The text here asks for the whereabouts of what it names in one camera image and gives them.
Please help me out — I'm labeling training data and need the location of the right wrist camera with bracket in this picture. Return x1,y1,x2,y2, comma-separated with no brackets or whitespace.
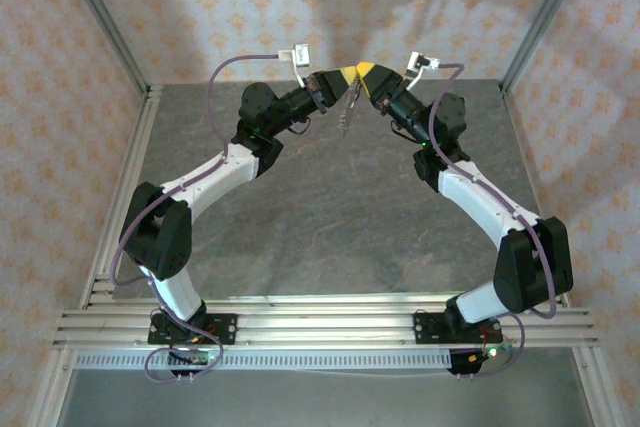
405,50,441,91

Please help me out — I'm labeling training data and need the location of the small circuit board with wires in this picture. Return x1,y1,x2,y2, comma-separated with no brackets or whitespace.
447,344,516,379
167,344,214,379

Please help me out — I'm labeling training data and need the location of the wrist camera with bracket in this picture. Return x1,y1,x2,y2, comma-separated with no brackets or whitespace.
405,50,441,91
277,42,312,88

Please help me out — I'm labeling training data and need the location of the aluminium frame post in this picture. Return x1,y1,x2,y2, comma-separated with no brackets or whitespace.
499,0,595,93
53,0,151,98

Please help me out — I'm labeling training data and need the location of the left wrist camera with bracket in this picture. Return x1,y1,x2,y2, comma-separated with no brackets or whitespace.
277,42,312,88

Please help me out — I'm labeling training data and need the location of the thin black wire loop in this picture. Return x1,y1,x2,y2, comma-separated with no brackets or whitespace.
288,114,314,137
392,119,417,142

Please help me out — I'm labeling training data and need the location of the grey metal lower panel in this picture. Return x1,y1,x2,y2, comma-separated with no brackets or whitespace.
54,369,599,427

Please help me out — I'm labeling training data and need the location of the white slotted cable duct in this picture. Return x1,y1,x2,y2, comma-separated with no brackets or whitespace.
74,349,454,372

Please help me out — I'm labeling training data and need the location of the aluminium frame leg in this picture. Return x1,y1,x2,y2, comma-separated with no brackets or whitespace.
574,346,626,427
27,346,76,427

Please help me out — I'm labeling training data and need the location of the aluminium table side rail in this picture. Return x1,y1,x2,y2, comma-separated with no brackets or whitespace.
499,84,571,308
79,85,164,309

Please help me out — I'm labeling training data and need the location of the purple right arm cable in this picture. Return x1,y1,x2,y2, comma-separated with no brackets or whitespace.
427,62,559,379

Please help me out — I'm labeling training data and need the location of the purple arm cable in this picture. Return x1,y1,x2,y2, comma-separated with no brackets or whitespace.
427,62,559,379
109,51,281,384

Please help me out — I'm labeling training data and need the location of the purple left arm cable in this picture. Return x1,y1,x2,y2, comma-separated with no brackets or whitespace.
109,51,281,384

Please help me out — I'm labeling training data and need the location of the metal key plate with rings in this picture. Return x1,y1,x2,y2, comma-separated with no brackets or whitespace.
335,74,364,138

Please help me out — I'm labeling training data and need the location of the aluminium base rail beam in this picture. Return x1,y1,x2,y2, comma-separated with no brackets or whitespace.
52,296,601,351

